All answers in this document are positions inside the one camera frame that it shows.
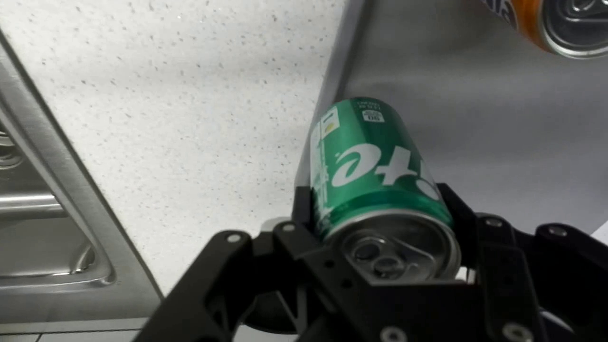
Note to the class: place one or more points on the grey plastic tray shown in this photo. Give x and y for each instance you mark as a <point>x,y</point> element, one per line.
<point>506,126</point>

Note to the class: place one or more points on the stainless steel sink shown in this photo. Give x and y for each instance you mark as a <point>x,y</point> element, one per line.
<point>44,253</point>

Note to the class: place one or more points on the green soda can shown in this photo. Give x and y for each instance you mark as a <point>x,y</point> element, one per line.
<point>367,164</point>

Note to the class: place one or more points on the orange soda can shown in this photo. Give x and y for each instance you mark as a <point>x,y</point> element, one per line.
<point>563,25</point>

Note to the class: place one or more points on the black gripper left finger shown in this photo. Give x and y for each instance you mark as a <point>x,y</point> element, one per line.
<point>272,286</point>

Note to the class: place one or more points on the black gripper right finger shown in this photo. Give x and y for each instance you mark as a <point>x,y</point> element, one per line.
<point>544,286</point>

